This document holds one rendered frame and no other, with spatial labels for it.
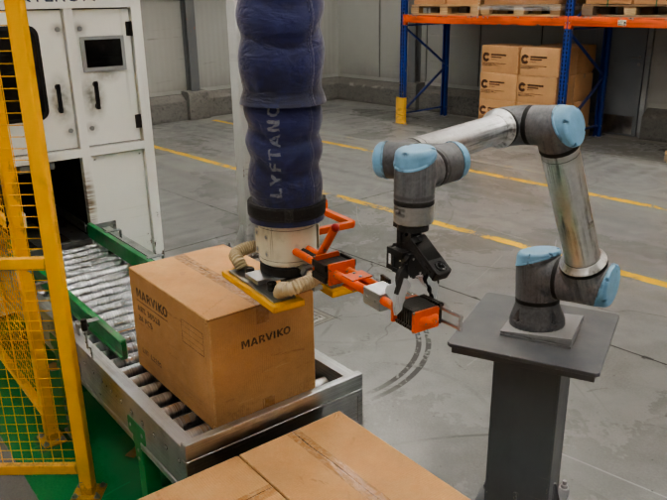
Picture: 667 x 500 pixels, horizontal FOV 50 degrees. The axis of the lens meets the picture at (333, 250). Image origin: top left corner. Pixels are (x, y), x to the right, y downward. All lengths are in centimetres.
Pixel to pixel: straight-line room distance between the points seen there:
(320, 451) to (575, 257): 101
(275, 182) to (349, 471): 88
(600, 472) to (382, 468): 130
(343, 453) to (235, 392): 40
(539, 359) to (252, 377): 94
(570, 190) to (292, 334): 100
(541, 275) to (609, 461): 113
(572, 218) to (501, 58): 802
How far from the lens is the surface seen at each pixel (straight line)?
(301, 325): 244
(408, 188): 155
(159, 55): 1200
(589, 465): 333
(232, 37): 533
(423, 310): 162
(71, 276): 395
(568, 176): 220
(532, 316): 257
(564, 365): 244
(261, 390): 245
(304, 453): 231
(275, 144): 195
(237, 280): 216
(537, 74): 995
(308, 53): 193
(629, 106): 1075
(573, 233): 233
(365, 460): 227
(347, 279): 181
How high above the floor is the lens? 187
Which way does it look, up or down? 19 degrees down
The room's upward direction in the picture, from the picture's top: 1 degrees counter-clockwise
